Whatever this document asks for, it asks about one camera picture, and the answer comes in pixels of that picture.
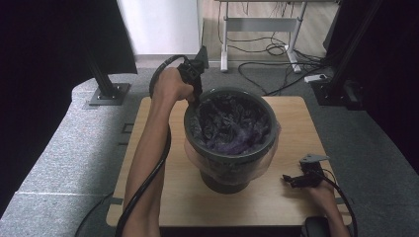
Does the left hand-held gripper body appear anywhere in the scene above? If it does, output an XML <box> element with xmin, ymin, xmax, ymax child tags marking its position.
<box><xmin>177</xmin><ymin>44</ymin><xmax>210</xmax><ymax>91</ymax></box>

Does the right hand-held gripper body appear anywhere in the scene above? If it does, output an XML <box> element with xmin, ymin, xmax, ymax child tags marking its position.
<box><xmin>298</xmin><ymin>153</ymin><xmax>331</xmax><ymax>190</ymax></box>

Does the purple plastic bag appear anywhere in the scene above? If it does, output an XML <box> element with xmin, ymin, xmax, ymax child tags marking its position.
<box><xmin>183</xmin><ymin>93</ymin><xmax>282</xmax><ymax>186</ymax></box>

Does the black trash bin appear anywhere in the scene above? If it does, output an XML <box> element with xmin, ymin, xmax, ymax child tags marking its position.
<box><xmin>183</xmin><ymin>86</ymin><xmax>281</xmax><ymax>195</ymax></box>

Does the person's right hand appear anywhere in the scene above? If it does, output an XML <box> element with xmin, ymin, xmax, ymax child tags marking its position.
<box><xmin>305</xmin><ymin>181</ymin><xmax>338</xmax><ymax>212</ymax></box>

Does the person's left hand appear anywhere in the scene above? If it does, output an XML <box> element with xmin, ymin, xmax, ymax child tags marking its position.
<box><xmin>152</xmin><ymin>67</ymin><xmax>196</xmax><ymax>106</ymax></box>

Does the black chair armrest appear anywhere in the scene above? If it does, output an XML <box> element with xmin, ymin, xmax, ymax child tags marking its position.
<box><xmin>302</xmin><ymin>215</ymin><xmax>332</xmax><ymax>237</ymax></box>

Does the black metal stand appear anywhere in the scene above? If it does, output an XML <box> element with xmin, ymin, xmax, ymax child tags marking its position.
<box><xmin>83</xmin><ymin>48</ymin><xmax>132</xmax><ymax>107</ymax></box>
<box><xmin>310</xmin><ymin>0</ymin><xmax>384</xmax><ymax>111</ymax></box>

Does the white power strip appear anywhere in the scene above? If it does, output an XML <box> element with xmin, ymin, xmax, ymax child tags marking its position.
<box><xmin>303</xmin><ymin>73</ymin><xmax>328</xmax><ymax>84</ymax></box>

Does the black curtain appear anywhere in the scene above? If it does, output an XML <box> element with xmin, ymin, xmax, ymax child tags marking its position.
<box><xmin>324</xmin><ymin>0</ymin><xmax>419</xmax><ymax>176</ymax></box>
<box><xmin>0</xmin><ymin>0</ymin><xmax>138</xmax><ymax>219</ymax></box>

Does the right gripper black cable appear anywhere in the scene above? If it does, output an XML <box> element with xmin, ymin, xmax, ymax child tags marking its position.
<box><xmin>319</xmin><ymin>170</ymin><xmax>360</xmax><ymax>237</ymax></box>

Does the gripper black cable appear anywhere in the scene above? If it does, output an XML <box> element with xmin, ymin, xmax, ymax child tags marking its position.
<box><xmin>114</xmin><ymin>54</ymin><xmax>191</xmax><ymax>237</ymax></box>
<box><xmin>319</xmin><ymin>170</ymin><xmax>360</xmax><ymax>237</ymax></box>

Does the long black floor cable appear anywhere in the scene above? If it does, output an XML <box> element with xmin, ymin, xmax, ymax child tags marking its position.
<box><xmin>237</xmin><ymin>61</ymin><xmax>332</xmax><ymax>97</ymax></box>

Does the white desk frame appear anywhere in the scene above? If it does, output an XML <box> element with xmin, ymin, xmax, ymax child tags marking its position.
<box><xmin>215</xmin><ymin>0</ymin><xmax>309</xmax><ymax>74</ymax></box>

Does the coiled black cable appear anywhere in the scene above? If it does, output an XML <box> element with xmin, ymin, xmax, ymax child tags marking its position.
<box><xmin>265</xmin><ymin>42</ymin><xmax>289</xmax><ymax>57</ymax></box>

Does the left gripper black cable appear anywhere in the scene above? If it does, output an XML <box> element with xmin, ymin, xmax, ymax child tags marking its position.
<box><xmin>114</xmin><ymin>54</ymin><xmax>191</xmax><ymax>237</ymax></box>

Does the thin dark curved cable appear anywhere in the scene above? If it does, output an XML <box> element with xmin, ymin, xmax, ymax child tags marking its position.
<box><xmin>73</xmin><ymin>192</ymin><xmax>115</xmax><ymax>237</ymax></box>

